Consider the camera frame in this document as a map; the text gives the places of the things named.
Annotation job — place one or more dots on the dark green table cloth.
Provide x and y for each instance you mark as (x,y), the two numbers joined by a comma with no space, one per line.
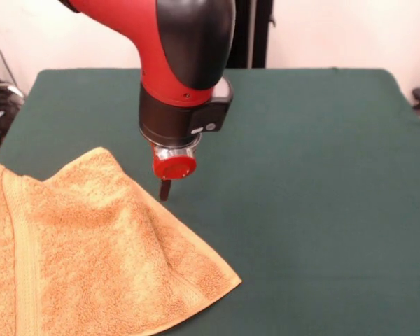
(301,192)

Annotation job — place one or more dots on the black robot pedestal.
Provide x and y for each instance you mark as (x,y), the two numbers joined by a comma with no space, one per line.
(255,35)

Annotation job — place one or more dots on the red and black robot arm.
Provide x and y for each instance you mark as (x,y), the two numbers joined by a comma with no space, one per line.
(182,70)

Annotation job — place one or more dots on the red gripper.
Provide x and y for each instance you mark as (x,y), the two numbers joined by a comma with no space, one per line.
(175,168)

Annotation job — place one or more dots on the orange terry towel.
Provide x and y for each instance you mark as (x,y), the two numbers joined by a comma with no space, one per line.
(91,252)

